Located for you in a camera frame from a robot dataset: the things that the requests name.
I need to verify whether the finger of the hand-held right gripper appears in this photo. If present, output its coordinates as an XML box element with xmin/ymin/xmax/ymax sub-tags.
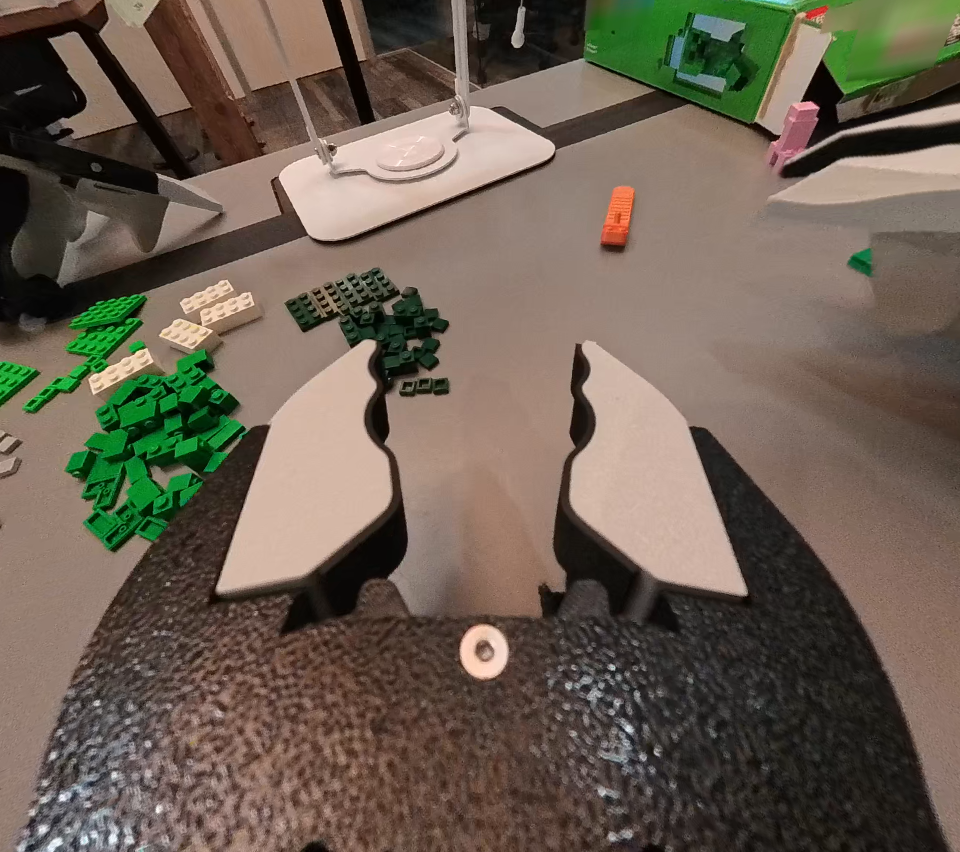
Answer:
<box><xmin>780</xmin><ymin>102</ymin><xmax>960</xmax><ymax>178</ymax></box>
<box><xmin>766</xmin><ymin>154</ymin><xmax>960</xmax><ymax>242</ymax></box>

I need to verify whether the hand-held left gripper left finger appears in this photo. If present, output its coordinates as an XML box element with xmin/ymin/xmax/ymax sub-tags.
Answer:
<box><xmin>215</xmin><ymin>339</ymin><xmax>410</xmax><ymax>632</ymax></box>

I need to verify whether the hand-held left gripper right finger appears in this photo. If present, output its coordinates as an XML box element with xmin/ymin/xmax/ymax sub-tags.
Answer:
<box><xmin>555</xmin><ymin>340</ymin><xmax>751</xmax><ymax>628</ymax></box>

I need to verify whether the white book stand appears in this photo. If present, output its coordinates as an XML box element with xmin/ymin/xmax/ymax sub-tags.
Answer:
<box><xmin>180</xmin><ymin>0</ymin><xmax>558</xmax><ymax>243</ymax></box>

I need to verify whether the pink lego pig figure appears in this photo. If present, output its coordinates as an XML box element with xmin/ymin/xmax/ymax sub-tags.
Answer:
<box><xmin>766</xmin><ymin>102</ymin><xmax>820</xmax><ymax>172</ymax></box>

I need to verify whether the pile of dark green lego pieces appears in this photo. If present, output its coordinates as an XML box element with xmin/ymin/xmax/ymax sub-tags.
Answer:
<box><xmin>285</xmin><ymin>267</ymin><xmax>453</xmax><ymax>398</ymax></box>

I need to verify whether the pile of bright green lego pieces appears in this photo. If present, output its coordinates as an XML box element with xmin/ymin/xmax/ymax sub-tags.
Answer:
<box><xmin>64</xmin><ymin>351</ymin><xmax>249</xmax><ymax>553</ymax></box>

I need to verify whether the green lego box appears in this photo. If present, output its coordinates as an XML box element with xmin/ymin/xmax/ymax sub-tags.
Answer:
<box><xmin>583</xmin><ymin>0</ymin><xmax>960</xmax><ymax>135</ymax></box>

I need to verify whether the narrow bright green lego plate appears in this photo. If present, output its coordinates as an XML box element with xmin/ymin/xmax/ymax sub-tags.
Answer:
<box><xmin>22</xmin><ymin>357</ymin><xmax>106</xmax><ymax>415</ymax></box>

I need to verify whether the orange brick separator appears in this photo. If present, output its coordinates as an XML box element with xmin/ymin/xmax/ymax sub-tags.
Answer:
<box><xmin>600</xmin><ymin>186</ymin><xmax>639</xmax><ymax>249</ymax></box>

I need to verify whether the black and white spare gripper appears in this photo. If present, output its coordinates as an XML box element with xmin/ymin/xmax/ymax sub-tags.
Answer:
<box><xmin>0</xmin><ymin>130</ymin><xmax>226</xmax><ymax>328</ymax></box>

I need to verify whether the wooden building column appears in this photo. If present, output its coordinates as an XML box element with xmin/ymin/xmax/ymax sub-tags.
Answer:
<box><xmin>141</xmin><ymin>0</ymin><xmax>265</xmax><ymax>172</ymax></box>

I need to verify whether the black office chair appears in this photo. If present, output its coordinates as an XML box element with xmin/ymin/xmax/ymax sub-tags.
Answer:
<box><xmin>0</xmin><ymin>33</ymin><xmax>89</xmax><ymax>144</ymax></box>

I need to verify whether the brown top office desk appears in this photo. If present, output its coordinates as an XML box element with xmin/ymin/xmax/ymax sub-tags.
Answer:
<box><xmin>0</xmin><ymin>0</ymin><xmax>198</xmax><ymax>180</ymax></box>

